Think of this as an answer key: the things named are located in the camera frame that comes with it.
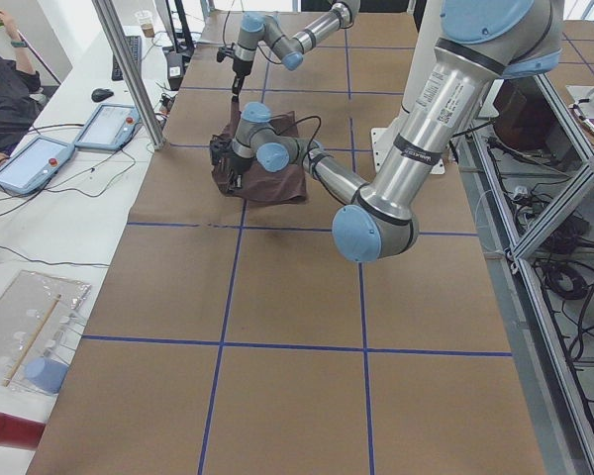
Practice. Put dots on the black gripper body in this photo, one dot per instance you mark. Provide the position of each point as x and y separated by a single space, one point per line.
240 68
236 169

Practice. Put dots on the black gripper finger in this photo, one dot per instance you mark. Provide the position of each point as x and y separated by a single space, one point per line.
235 180
236 89

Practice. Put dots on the dark brown t-shirt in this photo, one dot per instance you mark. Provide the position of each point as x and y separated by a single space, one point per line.
287 186

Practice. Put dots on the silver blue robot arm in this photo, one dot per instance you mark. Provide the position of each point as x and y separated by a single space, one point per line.
256 28
468 45

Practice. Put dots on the far teach pendant tablet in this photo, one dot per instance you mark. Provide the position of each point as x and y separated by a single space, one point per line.
110 127

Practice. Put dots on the teach pendant tablet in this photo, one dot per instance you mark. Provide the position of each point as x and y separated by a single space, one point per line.
33 166
110 127

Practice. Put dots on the black computer mouse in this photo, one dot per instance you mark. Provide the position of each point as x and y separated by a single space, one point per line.
101 94

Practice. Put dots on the near teach pendant tablet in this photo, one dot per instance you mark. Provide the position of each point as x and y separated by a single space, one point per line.
33 166

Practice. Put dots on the seated person dark shirt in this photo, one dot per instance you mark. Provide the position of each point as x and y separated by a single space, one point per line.
19 81

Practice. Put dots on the light blue plastic cup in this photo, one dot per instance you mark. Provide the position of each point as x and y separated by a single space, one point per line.
47 374

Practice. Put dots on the red cylinder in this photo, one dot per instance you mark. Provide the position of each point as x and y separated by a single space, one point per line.
16 432

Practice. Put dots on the aluminium frame post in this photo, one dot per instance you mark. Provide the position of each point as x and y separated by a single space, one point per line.
115 36

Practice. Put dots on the aluminium frame rail structure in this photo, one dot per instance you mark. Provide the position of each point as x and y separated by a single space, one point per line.
528 164

